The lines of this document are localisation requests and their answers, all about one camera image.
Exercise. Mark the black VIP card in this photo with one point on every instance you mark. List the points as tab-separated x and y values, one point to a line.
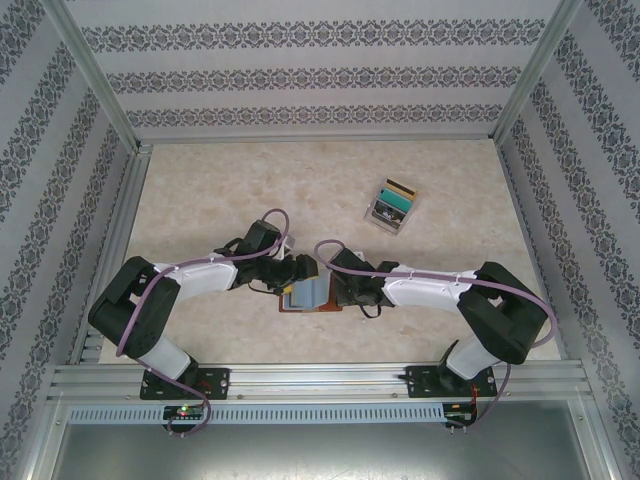
385	215

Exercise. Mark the black mounting plate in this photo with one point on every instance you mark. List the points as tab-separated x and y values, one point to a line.
420	382
217	382

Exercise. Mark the controller circuit board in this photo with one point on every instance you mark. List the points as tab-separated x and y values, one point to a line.
185	412
460	415

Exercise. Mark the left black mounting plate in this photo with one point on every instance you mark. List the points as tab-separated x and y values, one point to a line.
217	382

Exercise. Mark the right controller circuit board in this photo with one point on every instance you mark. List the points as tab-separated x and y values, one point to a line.
460	415

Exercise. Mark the brown leather card holder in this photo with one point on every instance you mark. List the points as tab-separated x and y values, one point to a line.
335	306

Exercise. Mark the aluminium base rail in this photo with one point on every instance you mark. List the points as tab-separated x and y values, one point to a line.
320	380

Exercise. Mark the short aluminium frame rail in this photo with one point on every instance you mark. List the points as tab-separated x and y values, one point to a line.
320	139

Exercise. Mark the plain teal card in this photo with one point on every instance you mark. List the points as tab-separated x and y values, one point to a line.
400	201

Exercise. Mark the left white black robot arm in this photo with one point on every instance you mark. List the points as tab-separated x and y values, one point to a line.
200	280

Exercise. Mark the clear acrylic card box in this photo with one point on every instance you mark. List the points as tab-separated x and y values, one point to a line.
392	227

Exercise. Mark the grey metal panel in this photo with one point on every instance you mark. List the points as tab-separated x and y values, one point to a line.
320	455

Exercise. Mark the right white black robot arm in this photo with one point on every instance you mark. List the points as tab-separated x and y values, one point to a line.
430	295

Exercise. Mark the left controller circuit board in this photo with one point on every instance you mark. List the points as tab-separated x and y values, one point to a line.
185	412

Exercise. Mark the aluminium frame post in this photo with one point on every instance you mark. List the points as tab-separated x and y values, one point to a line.
97	75
534	75

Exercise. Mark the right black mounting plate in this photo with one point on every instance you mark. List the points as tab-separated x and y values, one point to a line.
420	382

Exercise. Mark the yellow plastic card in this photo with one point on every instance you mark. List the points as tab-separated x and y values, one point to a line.
402	185

